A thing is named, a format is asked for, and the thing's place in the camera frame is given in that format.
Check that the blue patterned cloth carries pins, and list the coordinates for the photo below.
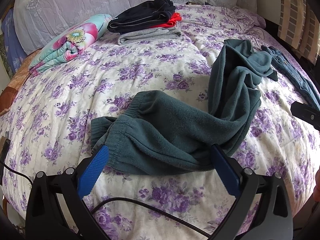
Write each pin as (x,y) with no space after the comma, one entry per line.
(13,49)

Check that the brown orange pillow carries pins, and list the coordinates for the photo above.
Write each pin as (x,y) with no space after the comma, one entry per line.
(10,92)

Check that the striped beige curtain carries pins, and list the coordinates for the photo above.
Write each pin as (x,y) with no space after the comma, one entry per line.
(299,28)

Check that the purple floral bed quilt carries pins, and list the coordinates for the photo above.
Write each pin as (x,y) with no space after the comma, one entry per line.
(49,123)

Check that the folded red garment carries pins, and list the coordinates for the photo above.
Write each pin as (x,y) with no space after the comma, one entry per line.
(175,18)

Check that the dark green fleece pants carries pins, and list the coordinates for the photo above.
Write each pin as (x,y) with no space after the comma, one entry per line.
(159,135)

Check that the folded colourful floral blanket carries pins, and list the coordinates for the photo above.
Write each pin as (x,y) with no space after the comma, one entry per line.
(70,44)

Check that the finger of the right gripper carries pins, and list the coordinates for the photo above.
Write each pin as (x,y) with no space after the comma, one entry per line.
(306,113)

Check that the folded black pants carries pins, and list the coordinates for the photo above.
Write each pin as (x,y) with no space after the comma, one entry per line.
(145,15)

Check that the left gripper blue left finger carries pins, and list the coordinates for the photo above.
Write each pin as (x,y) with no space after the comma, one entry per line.
(89,170)

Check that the blue denim jeans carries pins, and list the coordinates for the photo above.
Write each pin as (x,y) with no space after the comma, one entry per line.
(301,84)

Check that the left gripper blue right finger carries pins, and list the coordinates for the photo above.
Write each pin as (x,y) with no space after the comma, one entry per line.
(226,172)

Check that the folded grey garment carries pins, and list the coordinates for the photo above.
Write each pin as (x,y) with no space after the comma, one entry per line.
(149,34)

